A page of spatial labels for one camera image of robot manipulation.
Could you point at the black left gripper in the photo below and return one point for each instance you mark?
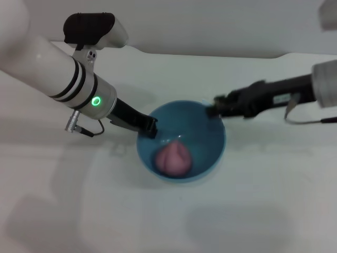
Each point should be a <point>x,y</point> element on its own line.
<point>129,118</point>

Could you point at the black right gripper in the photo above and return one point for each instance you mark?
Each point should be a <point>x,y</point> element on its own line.
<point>273,93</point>

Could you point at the pink toy peach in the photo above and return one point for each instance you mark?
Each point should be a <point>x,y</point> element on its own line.
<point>173,159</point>

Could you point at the blue bowl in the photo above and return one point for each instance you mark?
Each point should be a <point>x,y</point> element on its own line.
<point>205,158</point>

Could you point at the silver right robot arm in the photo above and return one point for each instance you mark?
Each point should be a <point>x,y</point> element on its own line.
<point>325,84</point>

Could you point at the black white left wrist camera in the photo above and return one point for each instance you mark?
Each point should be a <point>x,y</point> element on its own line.
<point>89,29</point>

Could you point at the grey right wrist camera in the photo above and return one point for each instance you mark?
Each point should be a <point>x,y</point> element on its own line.
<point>329,13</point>

